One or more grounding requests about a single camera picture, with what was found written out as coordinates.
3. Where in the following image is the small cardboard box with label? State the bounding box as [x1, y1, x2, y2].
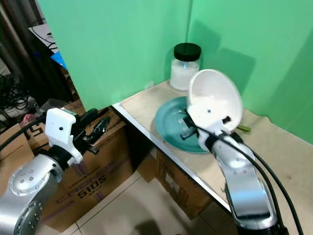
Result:
[156, 147, 215, 220]

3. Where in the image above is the tangled black cable bundle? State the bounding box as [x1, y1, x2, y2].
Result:
[0, 73, 26, 119]

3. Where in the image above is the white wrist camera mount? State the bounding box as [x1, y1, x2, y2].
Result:
[45, 107, 83, 165]
[195, 103, 239, 152]

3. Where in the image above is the wide green backdrop panel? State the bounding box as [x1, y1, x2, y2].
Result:
[36, 0, 192, 112]

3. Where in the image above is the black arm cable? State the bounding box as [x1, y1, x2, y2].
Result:
[196, 123, 305, 235]
[0, 115, 50, 151]

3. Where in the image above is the white desk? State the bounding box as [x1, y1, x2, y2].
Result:
[28, 22, 53, 50]

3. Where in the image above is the glass jar with black lid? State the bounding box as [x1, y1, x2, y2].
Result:
[170, 43, 202, 92]

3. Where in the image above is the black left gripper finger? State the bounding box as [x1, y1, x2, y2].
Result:
[78, 108, 100, 123]
[92, 116, 112, 144]

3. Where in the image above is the teal round plate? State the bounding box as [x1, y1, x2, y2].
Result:
[154, 96, 208, 154]

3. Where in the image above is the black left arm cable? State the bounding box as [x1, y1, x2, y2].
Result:
[0, 115, 50, 151]

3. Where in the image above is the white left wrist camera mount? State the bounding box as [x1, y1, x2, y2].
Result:
[45, 107, 83, 165]

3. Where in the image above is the blue folder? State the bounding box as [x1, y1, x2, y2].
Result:
[49, 50, 67, 70]

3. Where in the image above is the dark curtain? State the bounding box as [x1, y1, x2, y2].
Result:
[0, 0, 42, 101]

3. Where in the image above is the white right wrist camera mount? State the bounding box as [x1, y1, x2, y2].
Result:
[195, 103, 239, 152]

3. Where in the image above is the white bowl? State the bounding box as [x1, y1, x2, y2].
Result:
[187, 69, 244, 129]

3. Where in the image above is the shaded green backdrop panel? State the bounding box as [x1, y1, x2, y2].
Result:
[186, 0, 313, 145]

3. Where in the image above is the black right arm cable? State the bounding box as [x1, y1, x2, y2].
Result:
[196, 123, 305, 235]

